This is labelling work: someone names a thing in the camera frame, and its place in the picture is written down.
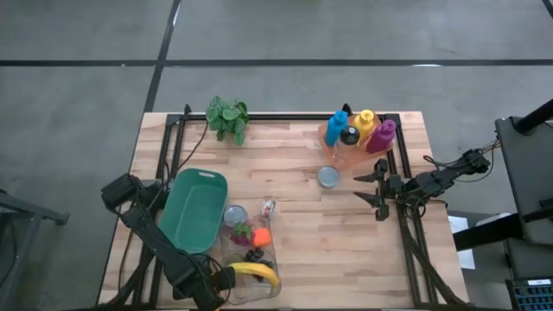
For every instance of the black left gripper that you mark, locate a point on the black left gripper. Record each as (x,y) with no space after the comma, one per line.
(194,281)

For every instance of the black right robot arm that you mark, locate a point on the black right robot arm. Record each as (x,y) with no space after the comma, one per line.
(436,181)

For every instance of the grey metal table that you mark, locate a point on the grey metal table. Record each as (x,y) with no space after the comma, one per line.
(26,207)

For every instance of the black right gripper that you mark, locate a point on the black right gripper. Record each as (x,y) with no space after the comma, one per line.
(393,186)

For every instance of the purple squeeze bottle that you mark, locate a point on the purple squeeze bottle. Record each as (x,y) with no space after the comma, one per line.
(380,138)

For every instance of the tuna can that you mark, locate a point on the tuna can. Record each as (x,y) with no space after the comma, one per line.
(328,177)

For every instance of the computer keyboard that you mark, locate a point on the computer keyboard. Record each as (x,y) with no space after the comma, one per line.
(531,296)

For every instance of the orange tangerine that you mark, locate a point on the orange tangerine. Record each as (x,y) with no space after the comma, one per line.
(262,237)

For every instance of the blue squeeze bottle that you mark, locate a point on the blue squeeze bottle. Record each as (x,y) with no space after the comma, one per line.
(334,129)

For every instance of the black pole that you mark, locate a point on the black pole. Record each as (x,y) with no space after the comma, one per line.
(535,117)

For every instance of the black support beam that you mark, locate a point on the black support beam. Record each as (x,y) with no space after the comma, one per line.
(488,233)

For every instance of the black metal table frame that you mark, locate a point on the black metal table frame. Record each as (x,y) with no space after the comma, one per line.
(285,116)

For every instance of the green plastic bin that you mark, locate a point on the green plastic bin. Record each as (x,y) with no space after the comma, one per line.
(194,211)

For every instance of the dark grey chair seat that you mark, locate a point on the dark grey chair seat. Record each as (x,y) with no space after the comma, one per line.
(531,259)

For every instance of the white paper sheet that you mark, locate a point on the white paper sheet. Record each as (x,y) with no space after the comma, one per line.
(466,259)

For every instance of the small spice jar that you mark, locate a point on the small spice jar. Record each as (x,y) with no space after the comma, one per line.
(268,208)

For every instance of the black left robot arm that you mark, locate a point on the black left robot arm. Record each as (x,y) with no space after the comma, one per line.
(151,242)

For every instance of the dark grape bunch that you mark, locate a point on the dark grape bunch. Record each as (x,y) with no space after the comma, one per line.
(257,255)

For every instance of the tin can red label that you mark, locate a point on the tin can red label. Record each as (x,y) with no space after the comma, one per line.
(236,216)

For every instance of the green potted plant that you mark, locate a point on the green potted plant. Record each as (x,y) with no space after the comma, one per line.
(227,118)

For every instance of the yellow banana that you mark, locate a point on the yellow banana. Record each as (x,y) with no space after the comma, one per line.
(259,270)

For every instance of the orange translucent bin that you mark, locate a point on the orange translucent bin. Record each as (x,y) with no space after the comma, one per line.
(328,149)

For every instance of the clear bottle black lid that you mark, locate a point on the clear bottle black lid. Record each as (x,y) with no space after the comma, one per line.
(349,135)

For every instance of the yellow squeeze bottle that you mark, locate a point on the yellow squeeze bottle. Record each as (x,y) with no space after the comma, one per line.
(365,123)

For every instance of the dark grey desk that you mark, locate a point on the dark grey desk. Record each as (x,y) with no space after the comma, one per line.
(527,181)

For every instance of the clear plastic container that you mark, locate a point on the clear plastic container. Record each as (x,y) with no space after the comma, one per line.
(259,298)

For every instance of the black frame clamp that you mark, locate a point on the black frame clamp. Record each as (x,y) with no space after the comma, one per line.
(346,108)
(188,109)

